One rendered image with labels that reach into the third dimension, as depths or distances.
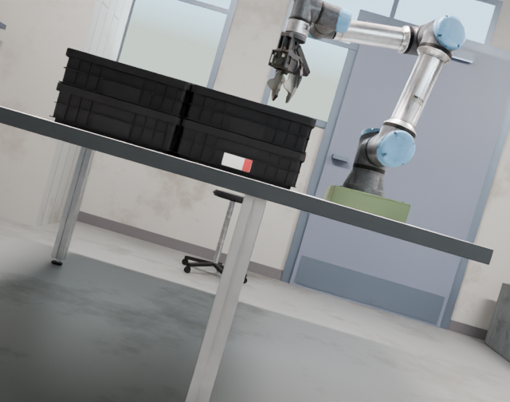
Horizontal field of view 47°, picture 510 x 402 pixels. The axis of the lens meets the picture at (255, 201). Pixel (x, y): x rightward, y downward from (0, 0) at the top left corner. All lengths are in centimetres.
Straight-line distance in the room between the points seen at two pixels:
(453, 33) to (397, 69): 262
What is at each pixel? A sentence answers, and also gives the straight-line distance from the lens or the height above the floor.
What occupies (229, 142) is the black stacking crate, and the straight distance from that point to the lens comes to 182.
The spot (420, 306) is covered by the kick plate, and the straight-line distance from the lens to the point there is 474.
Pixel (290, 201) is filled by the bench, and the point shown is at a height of 67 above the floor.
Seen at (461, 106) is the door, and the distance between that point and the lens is 477.
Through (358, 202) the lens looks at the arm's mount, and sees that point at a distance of 198.
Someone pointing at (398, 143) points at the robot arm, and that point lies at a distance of 195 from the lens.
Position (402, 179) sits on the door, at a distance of 462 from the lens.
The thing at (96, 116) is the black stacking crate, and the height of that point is 75.
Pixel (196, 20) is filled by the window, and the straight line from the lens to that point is 475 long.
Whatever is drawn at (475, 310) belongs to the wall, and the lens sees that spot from 492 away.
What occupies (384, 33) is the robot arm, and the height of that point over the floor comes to 131.
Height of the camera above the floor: 70
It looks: 2 degrees down
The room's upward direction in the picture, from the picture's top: 16 degrees clockwise
